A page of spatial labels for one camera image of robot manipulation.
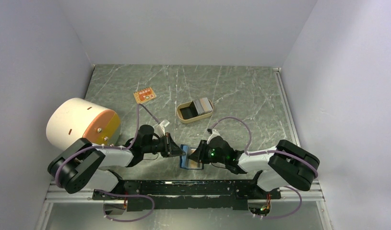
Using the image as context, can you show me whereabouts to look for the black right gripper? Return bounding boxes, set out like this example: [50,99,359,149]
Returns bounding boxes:
[189,139,227,164]

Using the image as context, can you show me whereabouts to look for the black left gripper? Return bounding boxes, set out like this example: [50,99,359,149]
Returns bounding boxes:
[142,132,186,158]

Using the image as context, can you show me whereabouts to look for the blue leather card holder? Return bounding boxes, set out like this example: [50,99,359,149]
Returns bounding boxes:
[179,144,204,170]

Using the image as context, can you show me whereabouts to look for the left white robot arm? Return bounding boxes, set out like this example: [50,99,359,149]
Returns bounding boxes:
[47,125,186,199]

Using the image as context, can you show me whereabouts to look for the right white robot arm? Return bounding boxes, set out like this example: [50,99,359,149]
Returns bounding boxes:
[189,136,320,198]

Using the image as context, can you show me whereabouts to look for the beige oval card tray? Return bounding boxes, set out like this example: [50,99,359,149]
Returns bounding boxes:
[177,100,214,124]

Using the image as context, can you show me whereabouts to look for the stack of cards in tray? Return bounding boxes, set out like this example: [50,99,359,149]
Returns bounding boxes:
[192,97,213,116]

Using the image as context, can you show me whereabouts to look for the large white cylinder roll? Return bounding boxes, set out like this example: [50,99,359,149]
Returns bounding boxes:
[46,98,121,150]

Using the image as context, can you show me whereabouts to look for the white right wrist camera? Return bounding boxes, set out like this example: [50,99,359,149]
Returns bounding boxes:
[207,128,220,144]

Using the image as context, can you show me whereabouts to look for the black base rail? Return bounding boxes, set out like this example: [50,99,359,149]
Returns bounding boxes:
[92,177,281,211]

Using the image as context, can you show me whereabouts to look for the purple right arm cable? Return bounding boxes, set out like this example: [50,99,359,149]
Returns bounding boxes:
[210,116,319,220]

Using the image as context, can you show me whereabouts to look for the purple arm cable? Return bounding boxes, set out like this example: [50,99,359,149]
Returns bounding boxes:
[55,103,161,187]
[210,116,319,220]

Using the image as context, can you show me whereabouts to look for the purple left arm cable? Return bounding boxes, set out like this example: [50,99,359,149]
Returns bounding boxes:
[55,103,161,187]

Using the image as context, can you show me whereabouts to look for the aluminium frame rail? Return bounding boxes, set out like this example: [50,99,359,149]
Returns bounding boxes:
[36,182,332,230]

